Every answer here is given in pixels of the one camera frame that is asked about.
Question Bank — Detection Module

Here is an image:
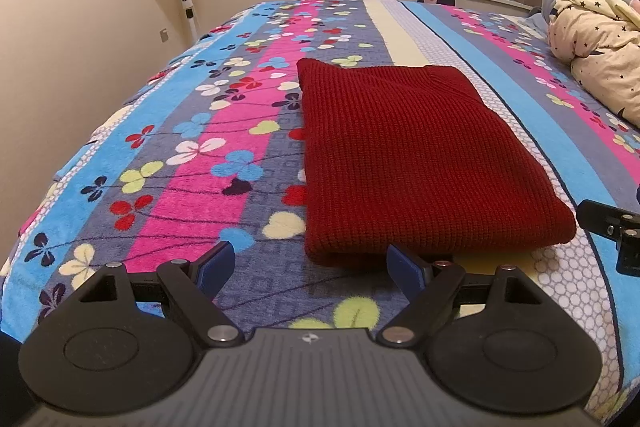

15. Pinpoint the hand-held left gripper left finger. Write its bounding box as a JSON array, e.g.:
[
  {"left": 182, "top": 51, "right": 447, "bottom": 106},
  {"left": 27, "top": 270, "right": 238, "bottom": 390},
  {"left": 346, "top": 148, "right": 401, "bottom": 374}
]
[{"left": 75, "top": 241, "right": 246, "bottom": 348}]

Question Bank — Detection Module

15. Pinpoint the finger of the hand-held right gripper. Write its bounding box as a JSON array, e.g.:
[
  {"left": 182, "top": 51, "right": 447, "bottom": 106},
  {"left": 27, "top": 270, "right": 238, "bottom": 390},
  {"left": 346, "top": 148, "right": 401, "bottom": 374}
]
[{"left": 576, "top": 199, "right": 640, "bottom": 278}]

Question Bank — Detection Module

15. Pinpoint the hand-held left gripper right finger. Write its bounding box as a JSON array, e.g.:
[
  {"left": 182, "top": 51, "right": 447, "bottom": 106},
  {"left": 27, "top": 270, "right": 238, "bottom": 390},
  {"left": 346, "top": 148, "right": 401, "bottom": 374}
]
[{"left": 376, "top": 243, "right": 546, "bottom": 348}]

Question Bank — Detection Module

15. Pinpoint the dark red knit sweater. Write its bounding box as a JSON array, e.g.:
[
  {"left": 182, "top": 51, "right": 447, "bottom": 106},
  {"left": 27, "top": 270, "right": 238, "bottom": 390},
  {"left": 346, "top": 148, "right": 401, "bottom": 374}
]
[{"left": 296, "top": 58, "right": 577, "bottom": 269}]

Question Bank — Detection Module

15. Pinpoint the floral striped fleece blanket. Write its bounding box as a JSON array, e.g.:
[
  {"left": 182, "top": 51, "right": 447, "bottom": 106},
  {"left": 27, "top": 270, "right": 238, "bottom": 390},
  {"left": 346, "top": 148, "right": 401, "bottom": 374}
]
[{"left": 0, "top": 0, "right": 640, "bottom": 418}]

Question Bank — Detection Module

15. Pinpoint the cream star print duvet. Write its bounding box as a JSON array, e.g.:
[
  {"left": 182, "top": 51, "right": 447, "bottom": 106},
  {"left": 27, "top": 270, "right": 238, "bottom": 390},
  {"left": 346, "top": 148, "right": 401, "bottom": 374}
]
[{"left": 548, "top": 0, "right": 640, "bottom": 128}]

